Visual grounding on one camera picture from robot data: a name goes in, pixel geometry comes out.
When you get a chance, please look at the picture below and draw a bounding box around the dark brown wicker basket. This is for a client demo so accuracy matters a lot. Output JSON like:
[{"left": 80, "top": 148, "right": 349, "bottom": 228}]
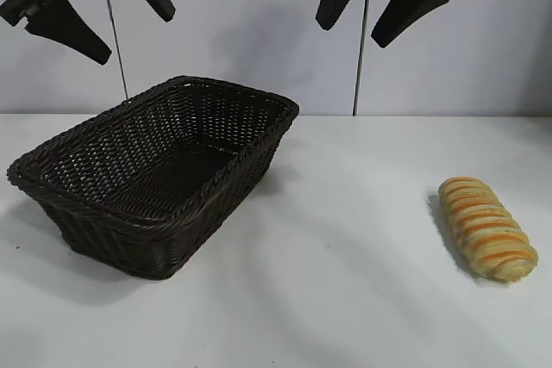
[{"left": 6, "top": 75, "right": 301, "bottom": 279}]

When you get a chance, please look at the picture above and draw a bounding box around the long striped bread loaf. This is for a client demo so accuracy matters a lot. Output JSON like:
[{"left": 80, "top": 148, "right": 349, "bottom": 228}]
[{"left": 437, "top": 176, "right": 540, "bottom": 284}]

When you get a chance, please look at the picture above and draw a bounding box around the thin metal rod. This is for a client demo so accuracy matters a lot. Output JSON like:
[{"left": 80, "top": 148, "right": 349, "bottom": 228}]
[
  {"left": 101, "top": 0, "right": 129, "bottom": 100},
  {"left": 353, "top": 0, "right": 371, "bottom": 115}
]

